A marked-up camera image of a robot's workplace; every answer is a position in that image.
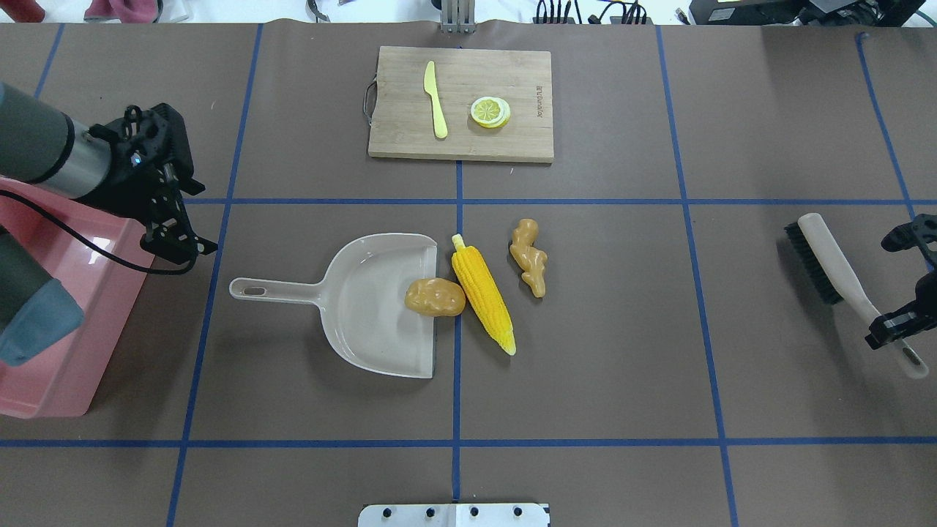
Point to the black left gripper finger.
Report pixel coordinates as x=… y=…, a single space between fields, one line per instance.
x=169 y=234

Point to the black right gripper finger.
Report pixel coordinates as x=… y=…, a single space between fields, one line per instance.
x=891 y=327

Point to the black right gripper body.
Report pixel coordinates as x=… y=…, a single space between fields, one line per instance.
x=899 y=322

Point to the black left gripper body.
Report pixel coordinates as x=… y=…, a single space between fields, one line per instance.
x=121 y=184

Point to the white brush with black bristles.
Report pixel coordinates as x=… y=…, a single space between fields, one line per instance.
x=835 y=280

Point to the white plastic dustpan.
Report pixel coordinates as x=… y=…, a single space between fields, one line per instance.
x=361 y=303

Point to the toy potato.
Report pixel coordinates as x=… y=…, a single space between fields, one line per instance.
x=435 y=297

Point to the toy yellow corn cob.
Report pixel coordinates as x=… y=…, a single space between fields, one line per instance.
x=485 y=297

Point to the toy ginger root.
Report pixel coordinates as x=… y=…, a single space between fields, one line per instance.
x=529 y=258

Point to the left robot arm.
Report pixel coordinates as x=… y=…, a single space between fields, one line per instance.
x=43 y=146

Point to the pink plastic bin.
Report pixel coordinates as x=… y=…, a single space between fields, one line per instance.
x=62 y=380

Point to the pink cloth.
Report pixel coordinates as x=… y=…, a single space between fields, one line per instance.
x=124 y=11

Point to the red water bottle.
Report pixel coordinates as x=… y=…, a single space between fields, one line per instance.
x=23 y=11

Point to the wooden cutting board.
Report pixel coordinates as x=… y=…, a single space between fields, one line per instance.
x=401 y=120

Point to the yellow plastic knife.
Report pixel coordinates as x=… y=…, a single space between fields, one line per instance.
x=440 y=128

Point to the toy lemon slices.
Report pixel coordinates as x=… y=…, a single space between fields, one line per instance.
x=490 y=112

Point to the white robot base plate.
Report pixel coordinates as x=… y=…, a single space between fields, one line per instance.
x=455 y=514

